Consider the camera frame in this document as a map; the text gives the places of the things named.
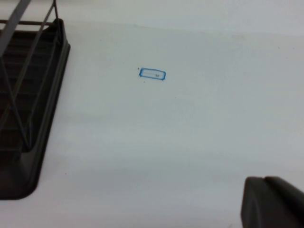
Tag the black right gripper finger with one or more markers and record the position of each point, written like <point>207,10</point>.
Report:
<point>273,206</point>

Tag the blue outlined rectangular label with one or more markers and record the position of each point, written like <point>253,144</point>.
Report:
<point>152,74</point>

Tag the black plastic drip tray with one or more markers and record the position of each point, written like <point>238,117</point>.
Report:
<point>35,154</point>

